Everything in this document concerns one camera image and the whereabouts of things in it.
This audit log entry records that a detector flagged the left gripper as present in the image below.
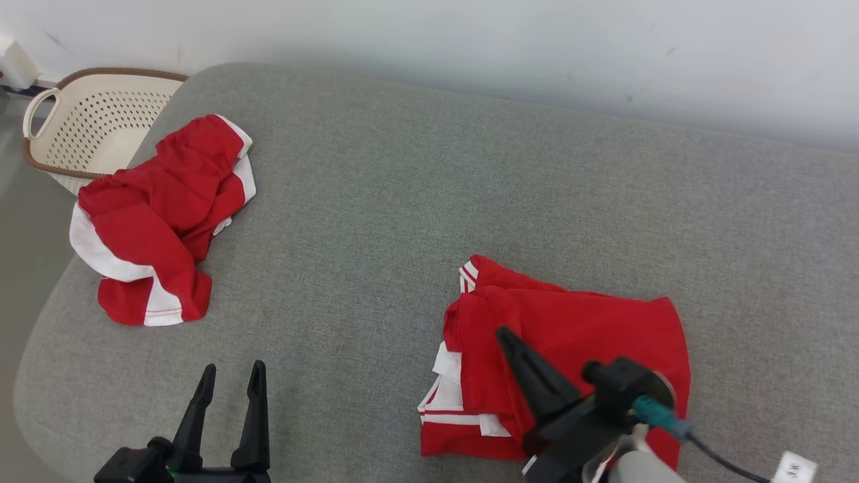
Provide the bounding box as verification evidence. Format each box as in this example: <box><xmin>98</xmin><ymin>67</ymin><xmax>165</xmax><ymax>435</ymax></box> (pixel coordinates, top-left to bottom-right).
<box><xmin>158</xmin><ymin>360</ymin><xmax>272</xmax><ymax>483</ymax></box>

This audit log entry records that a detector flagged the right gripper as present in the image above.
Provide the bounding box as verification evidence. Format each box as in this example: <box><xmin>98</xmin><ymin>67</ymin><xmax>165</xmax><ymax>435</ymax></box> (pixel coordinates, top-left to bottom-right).
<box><xmin>497</xmin><ymin>327</ymin><xmax>640</xmax><ymax>483</ymax></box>

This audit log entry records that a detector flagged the red jersey number 23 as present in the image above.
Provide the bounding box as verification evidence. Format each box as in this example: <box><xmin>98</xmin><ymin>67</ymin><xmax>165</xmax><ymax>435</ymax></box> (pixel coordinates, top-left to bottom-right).
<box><xmin>417</xmin><ymin>255</ymin><xmax>692</xmax><ymax>470</ymax></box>

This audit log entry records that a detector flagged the red shorts white trim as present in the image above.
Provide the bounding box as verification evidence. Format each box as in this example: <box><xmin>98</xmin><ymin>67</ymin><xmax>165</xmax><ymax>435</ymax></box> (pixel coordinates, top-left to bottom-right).
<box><xmin>69</xmin><ymin>114</ymin><xmax>257</xmax><ymax>327</ymax></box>

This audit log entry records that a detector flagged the cream perforated laundry basket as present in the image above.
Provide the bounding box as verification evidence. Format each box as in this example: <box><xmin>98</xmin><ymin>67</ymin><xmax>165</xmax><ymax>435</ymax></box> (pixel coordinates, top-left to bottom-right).
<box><xmin>22</xmin><ymin>67</ymin><xmax>190</xmax><ymax>197</ymax></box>

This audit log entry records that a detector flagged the teal cable connector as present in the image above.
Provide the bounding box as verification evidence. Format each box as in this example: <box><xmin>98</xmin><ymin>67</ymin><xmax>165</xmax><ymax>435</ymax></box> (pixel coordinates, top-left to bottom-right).
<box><xmin>632</xmin><ymin>394</ymin><xmax>693</xmax><ymax>440</ymax></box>

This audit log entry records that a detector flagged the thin black camera cable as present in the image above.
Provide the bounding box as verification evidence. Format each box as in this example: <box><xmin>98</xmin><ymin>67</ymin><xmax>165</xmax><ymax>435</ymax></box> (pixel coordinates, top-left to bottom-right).
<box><xmin>685</xmin><ymin>433</ymin><xmax>772</xmax><ymax>483</ymax></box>

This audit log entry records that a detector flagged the white cable label tag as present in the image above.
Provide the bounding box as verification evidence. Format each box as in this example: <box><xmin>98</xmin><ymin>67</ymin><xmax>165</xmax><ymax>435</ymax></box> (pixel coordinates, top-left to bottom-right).
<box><xmin>772</xmin><ymin>451</ymin><xmax>819</xmax><ymax>483</ymax></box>

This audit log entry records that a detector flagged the white wall socket box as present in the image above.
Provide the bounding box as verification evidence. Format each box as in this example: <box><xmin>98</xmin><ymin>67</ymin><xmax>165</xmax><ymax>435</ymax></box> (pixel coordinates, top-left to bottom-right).
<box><xmin>0</xmin><ymin>40</ymin><xmax>41</xmax><ymax>91</ymax></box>

